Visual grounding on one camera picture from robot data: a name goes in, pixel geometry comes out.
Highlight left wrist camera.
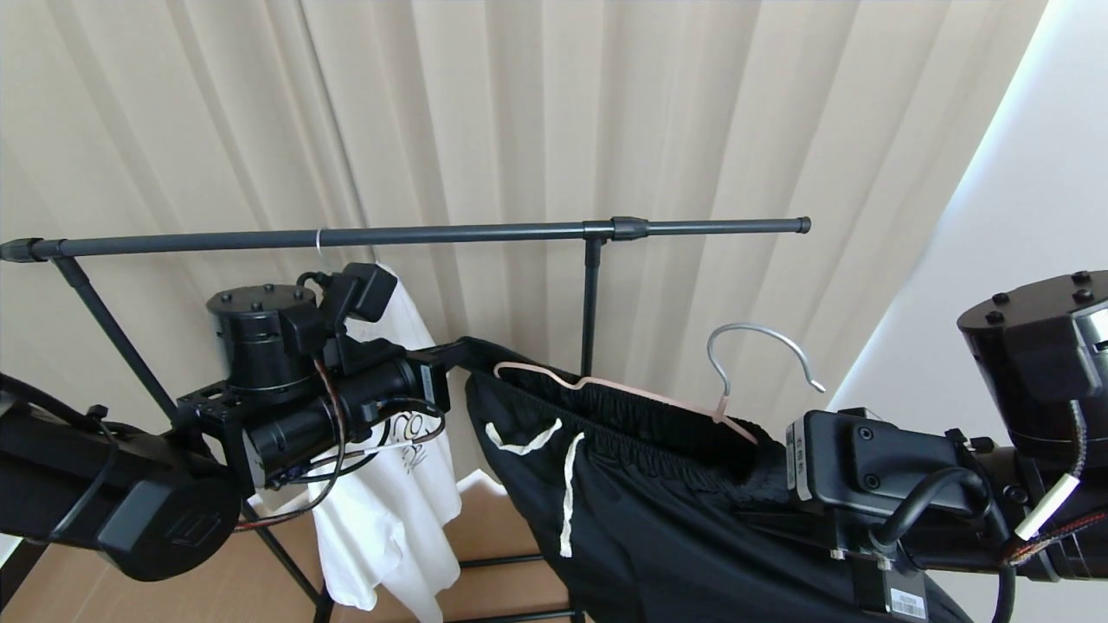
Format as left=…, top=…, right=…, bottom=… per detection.
left=279, top=262, right=399, bottom=377

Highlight beige curtain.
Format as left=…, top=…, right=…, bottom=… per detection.
left=0, top=0, right=1050, bottom=542

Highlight black clothes rack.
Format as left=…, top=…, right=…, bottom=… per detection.
left=0, top=216, right=813, bottom=623

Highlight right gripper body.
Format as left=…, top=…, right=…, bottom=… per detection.
left=805, top=519, right=1015, bottom=620

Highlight black cable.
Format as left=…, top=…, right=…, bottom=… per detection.
left=868, top=467, right=1018, bottom=623
left=238, top=396, right=451, bottom=530

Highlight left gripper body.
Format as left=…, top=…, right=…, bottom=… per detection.
left=333, top=342, right=451, bottom=427

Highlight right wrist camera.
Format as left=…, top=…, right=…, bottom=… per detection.
left=783, top=408, right=996, bottom=555

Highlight white printed t-shirt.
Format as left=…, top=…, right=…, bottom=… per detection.
left=307, top=260, right=464, bottom=623

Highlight black shorts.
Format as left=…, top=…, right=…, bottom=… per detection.
left=463, top=336, right=975, bottom=623

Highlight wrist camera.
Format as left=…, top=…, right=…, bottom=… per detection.
left=279, top=262, right=399, bottom=377
left=783, top=408, right=996, bottom=555

